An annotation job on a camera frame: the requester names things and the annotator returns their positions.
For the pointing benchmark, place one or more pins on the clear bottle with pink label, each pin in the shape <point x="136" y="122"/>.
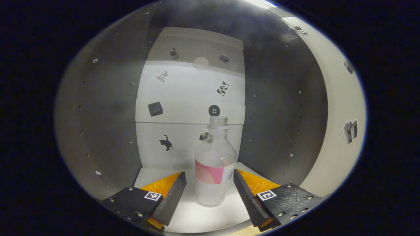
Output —
<point x="213" y="193"/>

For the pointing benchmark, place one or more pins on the dark grey cabinet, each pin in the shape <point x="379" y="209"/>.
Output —
<point x="108" y="114"/>

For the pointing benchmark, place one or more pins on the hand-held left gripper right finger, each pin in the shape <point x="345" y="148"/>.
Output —
<point x="247" y="200"/>

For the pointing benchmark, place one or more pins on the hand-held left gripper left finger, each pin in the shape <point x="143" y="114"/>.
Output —
<point x="172" y="200"/>

